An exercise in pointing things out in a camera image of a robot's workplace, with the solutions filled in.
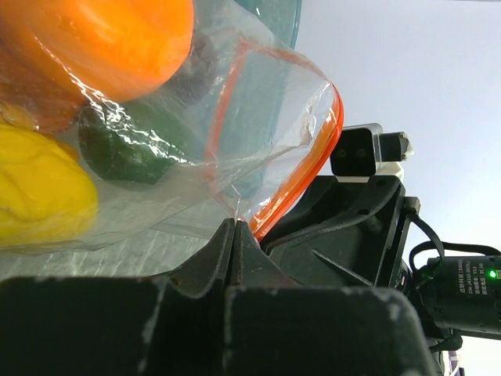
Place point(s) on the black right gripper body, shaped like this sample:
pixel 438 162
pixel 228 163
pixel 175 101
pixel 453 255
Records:
pixel 454 288

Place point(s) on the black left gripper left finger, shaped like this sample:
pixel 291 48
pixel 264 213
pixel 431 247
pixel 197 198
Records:
pixel 167 324

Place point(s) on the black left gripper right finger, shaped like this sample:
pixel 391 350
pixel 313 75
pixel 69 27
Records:
pixel 273 327

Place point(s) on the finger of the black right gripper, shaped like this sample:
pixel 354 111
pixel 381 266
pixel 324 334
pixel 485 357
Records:
pixel 340 234

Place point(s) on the yellow banana toy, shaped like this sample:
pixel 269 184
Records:
pixel 46 196

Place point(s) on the green lime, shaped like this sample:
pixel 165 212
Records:
pixel 135 141

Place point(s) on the clear zip top bag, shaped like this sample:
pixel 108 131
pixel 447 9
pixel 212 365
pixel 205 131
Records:
pixel 309 126

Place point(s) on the orange fruit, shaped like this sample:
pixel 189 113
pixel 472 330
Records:
pixel 121 50

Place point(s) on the orange pumpkin toy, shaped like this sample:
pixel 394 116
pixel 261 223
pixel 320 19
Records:
pixel 52 108

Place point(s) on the dark purple food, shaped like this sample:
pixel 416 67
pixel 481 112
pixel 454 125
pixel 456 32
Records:
pixel 194 79

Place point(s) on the golden ginger root toy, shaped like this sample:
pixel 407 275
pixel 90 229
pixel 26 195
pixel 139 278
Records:
pixel 17 116

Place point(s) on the teal transparent plastic container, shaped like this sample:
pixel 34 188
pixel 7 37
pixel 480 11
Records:
pixel 249 129

